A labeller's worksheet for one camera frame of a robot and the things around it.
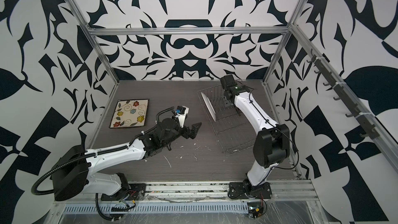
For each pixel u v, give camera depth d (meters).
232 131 0.94
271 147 0.46
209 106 0.89
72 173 0.41
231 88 0.62
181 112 0.66
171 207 0.71
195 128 0.69
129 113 0.99
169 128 0.58
